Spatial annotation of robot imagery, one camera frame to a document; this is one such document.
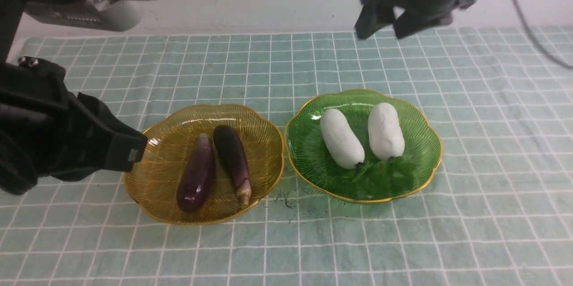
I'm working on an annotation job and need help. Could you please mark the purple eggplant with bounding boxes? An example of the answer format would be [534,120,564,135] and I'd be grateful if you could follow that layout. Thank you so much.
[176,133,216,213]
[213,125,252,209]

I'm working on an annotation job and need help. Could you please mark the black cable right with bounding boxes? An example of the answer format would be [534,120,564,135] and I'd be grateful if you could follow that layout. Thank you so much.
[500,0,573,71]

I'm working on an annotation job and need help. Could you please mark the green checkered tablecloth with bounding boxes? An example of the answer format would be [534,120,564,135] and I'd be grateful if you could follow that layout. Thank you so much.
[1,29,573,286]

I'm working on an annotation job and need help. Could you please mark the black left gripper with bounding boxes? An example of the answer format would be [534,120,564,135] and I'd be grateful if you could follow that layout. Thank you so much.
[1,63,148,196]

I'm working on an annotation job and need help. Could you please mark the green glass plate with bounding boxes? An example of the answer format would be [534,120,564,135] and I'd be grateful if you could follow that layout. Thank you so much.
[285,90,443,204]

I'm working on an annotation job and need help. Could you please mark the amber glass plate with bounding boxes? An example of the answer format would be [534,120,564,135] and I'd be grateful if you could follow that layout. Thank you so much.
[124,104,285,226]

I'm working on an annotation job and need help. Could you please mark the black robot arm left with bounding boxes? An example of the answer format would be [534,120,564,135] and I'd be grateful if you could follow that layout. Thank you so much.
[0,0,148,196]

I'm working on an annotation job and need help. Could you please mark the white radish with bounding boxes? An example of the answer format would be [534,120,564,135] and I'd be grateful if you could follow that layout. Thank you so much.
[320,108,381,197]
[368,102,417,192]

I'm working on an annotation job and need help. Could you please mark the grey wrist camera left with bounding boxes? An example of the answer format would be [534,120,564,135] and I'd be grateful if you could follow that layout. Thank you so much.
[25,0,142,32]

